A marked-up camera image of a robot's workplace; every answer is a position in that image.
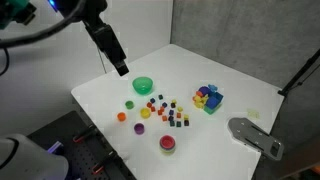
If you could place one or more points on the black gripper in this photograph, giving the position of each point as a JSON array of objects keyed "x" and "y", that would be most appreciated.
[{"x": 105, "y": 40}]

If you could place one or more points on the red black clamp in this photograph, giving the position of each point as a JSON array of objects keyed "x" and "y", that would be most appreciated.
[
  {"x": 83, "y": 134},
  {"x": 104, "y": 163}
]

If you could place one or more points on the small yellow cube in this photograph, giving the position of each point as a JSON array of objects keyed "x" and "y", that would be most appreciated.
[
  {"x": 186, "y": 117},
  {"x": 174, "y": 101},
  {"x": 180, "y": 109}
]

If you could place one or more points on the small orange cup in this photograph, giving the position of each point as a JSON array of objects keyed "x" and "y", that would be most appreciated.
[{"x": 121, "y": 117}]

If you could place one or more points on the teal camera mount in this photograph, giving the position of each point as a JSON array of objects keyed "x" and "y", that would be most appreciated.
[{"x": 8, "y": 11}]

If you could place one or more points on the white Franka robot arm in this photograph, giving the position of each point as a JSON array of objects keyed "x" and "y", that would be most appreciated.
[{"x": 26, "y": 156}]

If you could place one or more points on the yellow toy block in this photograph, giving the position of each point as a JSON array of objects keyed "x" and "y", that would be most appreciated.
[{"x": 200, "y": 101}]

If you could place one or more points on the small yellow cup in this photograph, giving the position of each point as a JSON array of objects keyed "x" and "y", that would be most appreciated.
[{"x": 145, "y": 113}]

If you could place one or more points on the pale yellow tape piece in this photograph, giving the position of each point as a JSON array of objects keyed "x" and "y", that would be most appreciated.
[{"x": 253, "y": 114}]

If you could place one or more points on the orange toy piece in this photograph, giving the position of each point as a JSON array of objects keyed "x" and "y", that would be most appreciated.
[{"x": 199, "y": 93}]

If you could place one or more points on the black pegboard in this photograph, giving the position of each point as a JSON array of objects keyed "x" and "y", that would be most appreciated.
[{"x": 83, "y": 156}]

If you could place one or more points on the small green cup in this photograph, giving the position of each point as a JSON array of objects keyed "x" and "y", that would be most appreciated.
[{"x": 129, "y": 105}]

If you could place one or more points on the purple toy block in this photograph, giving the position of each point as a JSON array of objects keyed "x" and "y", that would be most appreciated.
[{"x": 204, "y": 90}]

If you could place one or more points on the small orange cube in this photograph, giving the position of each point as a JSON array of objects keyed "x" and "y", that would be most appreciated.
[
  {"x": 162, "y": 109},
  {"x": 164, "y": 118},
  {"x": 159, "y": 112},
  {"x": 178, "y": 115}
]

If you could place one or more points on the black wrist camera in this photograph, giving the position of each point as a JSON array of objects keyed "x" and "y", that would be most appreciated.
[{"x": 26, "y": 13}]

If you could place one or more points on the small purple cup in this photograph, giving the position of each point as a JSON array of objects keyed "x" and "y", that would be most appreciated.
[{"x": 139, "y": 129}]

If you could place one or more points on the light blue toy piece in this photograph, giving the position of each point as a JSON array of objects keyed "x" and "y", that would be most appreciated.
[{"x": 212, "y": 87}]

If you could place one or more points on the small blue cube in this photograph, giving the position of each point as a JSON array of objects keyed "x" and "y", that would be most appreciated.
[
  {"x": 164, "y": 104},
  {"x": 152, "y": 100},
  {"x": 171, "y": 112}
]

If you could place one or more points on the blue toy block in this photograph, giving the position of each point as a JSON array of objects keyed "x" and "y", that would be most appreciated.
[{"x": 215, "y": 100}]

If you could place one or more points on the green toy block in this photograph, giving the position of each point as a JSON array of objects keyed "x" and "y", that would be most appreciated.
[{"x": 210, "y": 110}]

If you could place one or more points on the grey metal plate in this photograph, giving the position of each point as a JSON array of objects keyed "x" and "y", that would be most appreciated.
[{"x": 248, "y": 133}]

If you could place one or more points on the large green bowl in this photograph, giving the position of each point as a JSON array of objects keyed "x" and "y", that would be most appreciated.
[{"x": 142, "y": 87}]

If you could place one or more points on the pink stacking cup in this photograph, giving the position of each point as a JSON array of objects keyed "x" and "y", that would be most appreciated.
[{"x": 167, "y": 141}]

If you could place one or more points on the black tripod pole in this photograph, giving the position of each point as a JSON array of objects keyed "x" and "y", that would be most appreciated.
[{"x": 293, "y": 79}]

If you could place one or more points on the small red cube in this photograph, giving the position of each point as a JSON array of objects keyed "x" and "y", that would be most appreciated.
[
  {"x": 153, "y": 109},
  {"x": 149, "y": 105}
]

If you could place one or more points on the small lilac device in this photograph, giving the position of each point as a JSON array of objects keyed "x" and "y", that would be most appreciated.
[{"x": 55, "y": 147}]

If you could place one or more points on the small dark purple cube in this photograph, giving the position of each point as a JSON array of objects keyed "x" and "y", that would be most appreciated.
[
  {"x": 173, "y": 105},
  {"x": 170, "y": 118}
]

